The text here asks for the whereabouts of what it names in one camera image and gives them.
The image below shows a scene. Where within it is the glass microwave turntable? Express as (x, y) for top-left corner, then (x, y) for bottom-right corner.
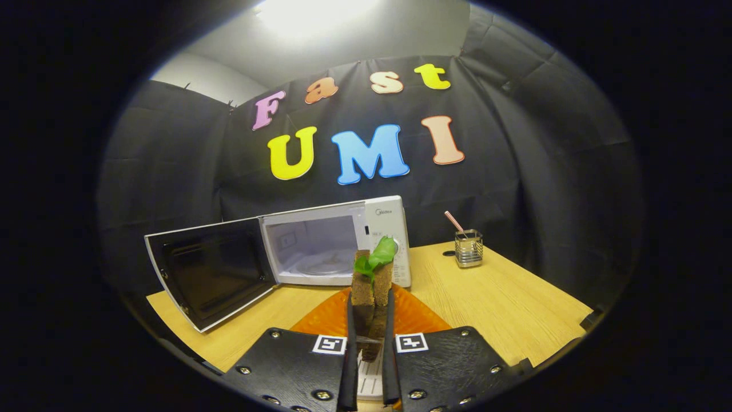
(292, 249), (358, 276)

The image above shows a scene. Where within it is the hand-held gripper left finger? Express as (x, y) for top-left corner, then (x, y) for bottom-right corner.
(220, 286), (359, 412)

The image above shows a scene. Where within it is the metal mesh holder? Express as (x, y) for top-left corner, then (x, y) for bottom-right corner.
(455, 229), (484, 268)

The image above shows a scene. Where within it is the brown bread lettuce sandwich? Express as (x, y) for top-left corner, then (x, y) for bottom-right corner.
(350, 236), (399, 362)

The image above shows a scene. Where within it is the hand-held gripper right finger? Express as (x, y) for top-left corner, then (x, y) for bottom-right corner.
(382, 283), (532, 412)

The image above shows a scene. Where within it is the white rectangular plate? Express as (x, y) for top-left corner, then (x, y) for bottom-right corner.
(357, 342), (385, 401)

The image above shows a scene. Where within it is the black backdrop cloth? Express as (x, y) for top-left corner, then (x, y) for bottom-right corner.
(94, 17), (644, 310)

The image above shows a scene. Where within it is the white microwave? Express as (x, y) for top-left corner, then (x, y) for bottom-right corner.
(144, 196), (412, 334)

